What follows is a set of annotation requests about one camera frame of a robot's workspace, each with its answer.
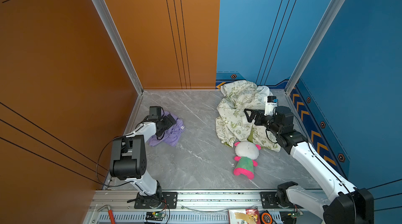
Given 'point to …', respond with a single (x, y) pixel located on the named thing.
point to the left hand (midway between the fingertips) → (170, 122)
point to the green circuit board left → (155, 215)
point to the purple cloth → (172, 135)
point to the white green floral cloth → (232, 124)
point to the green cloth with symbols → (250, 137)
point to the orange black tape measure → (265, 217)
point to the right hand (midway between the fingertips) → (250, 110)
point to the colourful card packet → (247, 216)
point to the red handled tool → (110, 212)
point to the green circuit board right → (294, 214)
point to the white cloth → (264, 91)
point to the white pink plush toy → (247, 152)
